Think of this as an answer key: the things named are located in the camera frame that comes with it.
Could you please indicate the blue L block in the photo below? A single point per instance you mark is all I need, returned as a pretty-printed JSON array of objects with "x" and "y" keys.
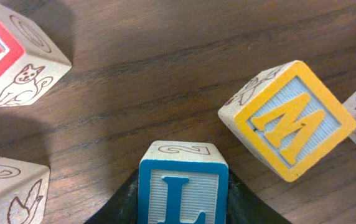
[{"x": 182, "y": 182}]

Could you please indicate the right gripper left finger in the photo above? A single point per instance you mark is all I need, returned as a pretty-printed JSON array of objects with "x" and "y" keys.
[{"x": 122, "y": 207}]

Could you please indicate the red H block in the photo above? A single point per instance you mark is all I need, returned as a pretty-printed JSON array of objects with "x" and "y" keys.
[{"x": 30, "y": 63}]

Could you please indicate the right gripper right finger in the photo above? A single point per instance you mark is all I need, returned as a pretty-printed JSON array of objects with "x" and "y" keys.
[{"x": 245, "y": 207}]

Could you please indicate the yellow M block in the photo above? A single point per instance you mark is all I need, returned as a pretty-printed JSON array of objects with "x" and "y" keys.
[{"x": 287, "y": 118}]

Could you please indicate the red I block right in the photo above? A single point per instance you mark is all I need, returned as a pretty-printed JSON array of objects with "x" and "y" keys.
[{"x": 23, "y": 191}]

